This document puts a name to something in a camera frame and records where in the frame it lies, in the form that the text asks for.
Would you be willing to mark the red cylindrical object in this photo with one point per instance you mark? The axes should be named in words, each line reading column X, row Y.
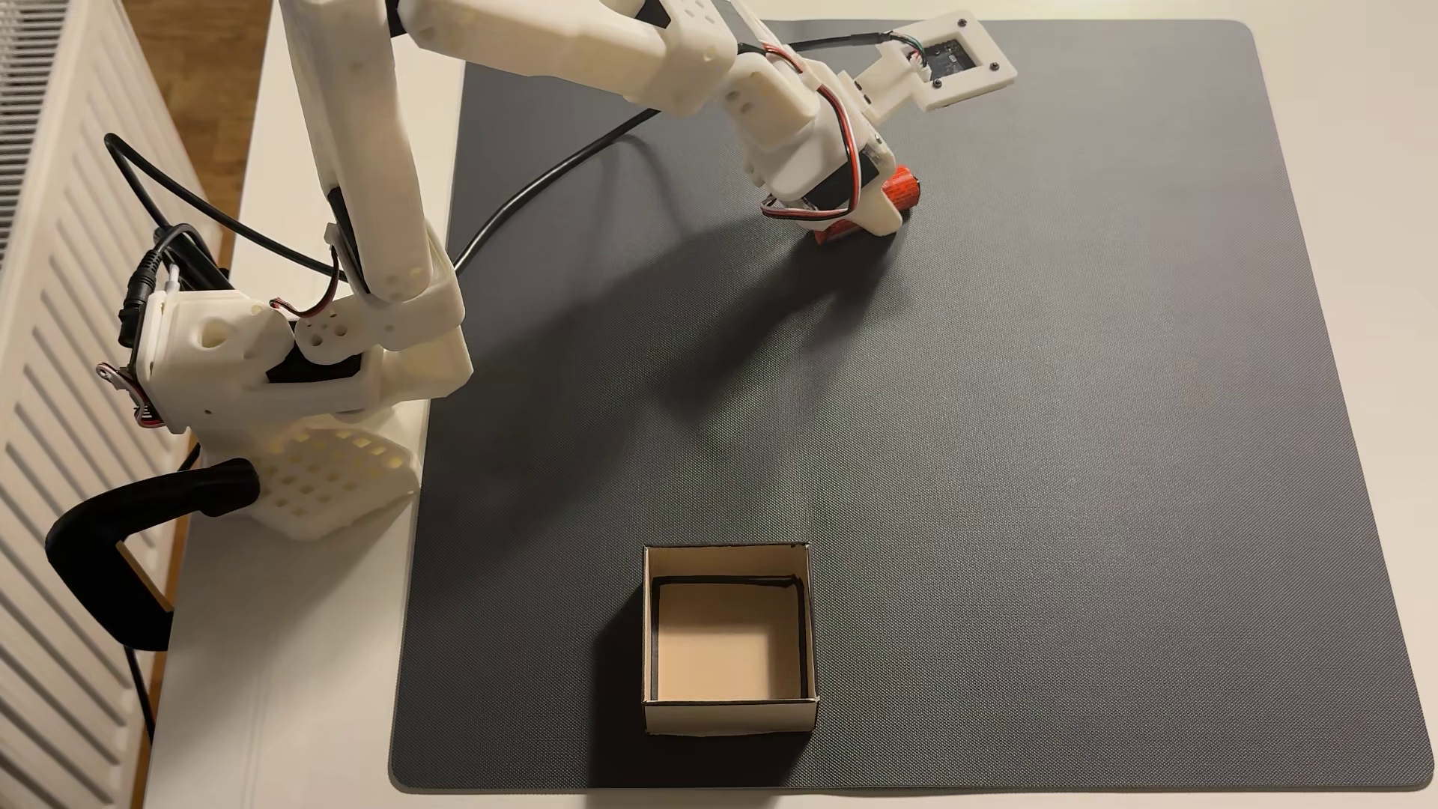
column 902, row 188

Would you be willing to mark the small open cardboard box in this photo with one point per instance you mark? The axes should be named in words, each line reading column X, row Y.
column 730, row 640

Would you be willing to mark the dark grey textured mat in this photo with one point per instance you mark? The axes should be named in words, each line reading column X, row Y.
column 1067, row 393

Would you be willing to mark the white panel radiator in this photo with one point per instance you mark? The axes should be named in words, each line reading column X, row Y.
column 56, row 337

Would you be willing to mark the black table clamp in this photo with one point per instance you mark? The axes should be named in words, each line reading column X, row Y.
column 101, row 539

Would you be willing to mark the white framed wrist camera box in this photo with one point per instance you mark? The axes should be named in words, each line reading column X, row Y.
column 955, row 62

